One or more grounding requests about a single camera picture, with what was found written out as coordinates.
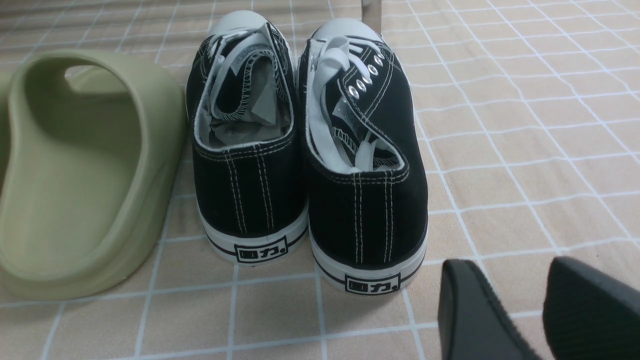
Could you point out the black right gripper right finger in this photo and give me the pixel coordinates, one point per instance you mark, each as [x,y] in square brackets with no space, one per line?
[589,315]

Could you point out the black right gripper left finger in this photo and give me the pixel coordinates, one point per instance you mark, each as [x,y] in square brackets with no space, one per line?
[472,322]

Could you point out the black right canvas sneaker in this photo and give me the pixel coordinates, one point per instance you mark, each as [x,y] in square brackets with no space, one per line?
[365,178]

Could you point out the steel shoe rack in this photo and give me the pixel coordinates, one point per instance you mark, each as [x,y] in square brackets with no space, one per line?
[372,14]

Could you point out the black left canvas sneaker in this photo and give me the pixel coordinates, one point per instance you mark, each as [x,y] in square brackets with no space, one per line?
[242,106]

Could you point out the green right slipper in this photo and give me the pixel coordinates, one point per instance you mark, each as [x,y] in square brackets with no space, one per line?
[96,139]

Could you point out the black canvas sneaker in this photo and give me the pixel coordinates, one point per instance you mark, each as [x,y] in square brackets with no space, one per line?
[365,178]
[242,106]

